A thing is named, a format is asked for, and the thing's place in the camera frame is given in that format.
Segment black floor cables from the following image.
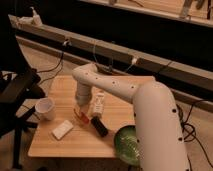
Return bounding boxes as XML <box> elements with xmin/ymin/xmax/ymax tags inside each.
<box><xmin>176</xmin><ymin>99</ymin><xmax>213</xmax><ymax>168</ymax></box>

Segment grey metal rail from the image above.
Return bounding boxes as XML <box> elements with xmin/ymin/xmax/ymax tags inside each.
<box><xmin>9</xmin><ymin>15</ymin><xmax>213</xmax><ymax>112</ymax></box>

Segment white cup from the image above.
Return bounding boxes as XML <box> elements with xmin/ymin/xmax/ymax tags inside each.
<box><xmin>35</xmin><ymin>98</ymin><xmax>55</xmax><ymax>121</ymax></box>

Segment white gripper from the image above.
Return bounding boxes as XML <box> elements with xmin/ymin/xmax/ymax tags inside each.
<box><xmin>74</xmin><ymin>84</ymin><xmax>92</xmax><ymax>121</ymax></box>

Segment green ceramic bowl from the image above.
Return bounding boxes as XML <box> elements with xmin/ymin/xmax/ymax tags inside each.
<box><xmin>114</xmin><ymin>125</ymin><xmax>140</xmax><ymax>166</ymax></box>

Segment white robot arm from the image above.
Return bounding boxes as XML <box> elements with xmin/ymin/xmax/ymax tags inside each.
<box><xmin>72</xmin><ymin>63</ymin><xmax>190</xmax><ymax>171</ymax></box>

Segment black chair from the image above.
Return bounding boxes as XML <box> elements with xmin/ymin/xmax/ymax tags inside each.
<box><xmin>0</xmin><ymin>18</ymin><xmax>45</xmax><ymax>170</ymax></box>

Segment black rectangular block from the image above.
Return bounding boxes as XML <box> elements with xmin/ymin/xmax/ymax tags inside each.
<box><xmin>91</xmin><ymin>116</ymin><xmax>108</xmax><ymax>137</ymax></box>

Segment white rectangular sponge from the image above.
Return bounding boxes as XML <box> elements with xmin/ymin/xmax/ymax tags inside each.
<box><xmin>52</xmin><ymin>120</ymin><xmax>73</xmax><ymax>140</ymax></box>

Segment black hanging cable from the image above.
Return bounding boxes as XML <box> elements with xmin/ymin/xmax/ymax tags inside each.
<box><xmin>35</xmin><ymin>39</ymin><xmax>72</xmax><ymax>84</ymax></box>

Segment white object on rail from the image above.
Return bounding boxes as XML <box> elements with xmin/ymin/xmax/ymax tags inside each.
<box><xmin>18</xmin><ymin>6</ymin><xmax>43</xmax><ymax>26</ymax></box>

